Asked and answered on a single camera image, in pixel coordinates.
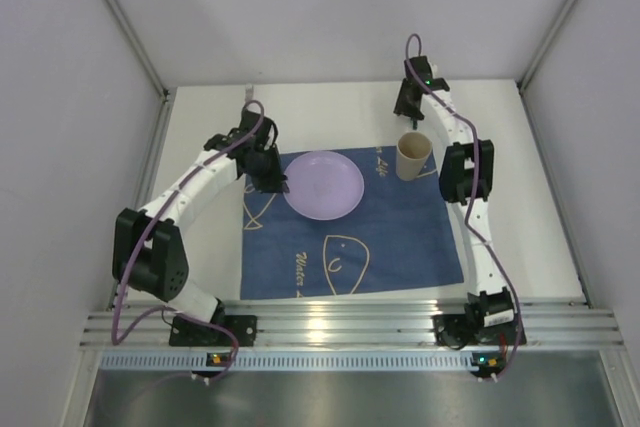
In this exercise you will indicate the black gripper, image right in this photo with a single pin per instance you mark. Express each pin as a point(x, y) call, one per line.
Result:
point(409, 108)

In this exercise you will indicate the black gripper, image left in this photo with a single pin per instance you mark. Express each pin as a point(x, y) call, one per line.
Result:
point(270, 180)

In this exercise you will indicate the beige paper cup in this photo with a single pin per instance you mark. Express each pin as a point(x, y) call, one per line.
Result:
point(412, 151)

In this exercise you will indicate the lilac plastic plate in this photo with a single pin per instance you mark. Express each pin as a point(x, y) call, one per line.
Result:
point(323, 185)

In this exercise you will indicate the fork with green handle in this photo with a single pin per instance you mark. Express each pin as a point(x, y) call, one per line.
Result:
point(249, 93)

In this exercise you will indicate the blue placemat with yellow drawings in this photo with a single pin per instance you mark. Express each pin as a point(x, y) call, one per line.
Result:
point(399, 237)

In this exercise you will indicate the white robot arm, image right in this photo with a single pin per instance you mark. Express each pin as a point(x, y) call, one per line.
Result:
point(506, 323)

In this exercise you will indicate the white robot arm, image left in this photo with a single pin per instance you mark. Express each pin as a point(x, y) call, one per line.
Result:
point(149, 252)

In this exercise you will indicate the aluminium rail base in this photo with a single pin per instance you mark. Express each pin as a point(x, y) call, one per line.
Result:
point(336, 324)

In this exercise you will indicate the perforated cable duct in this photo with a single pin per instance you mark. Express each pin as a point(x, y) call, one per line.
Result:
point(298, 361)

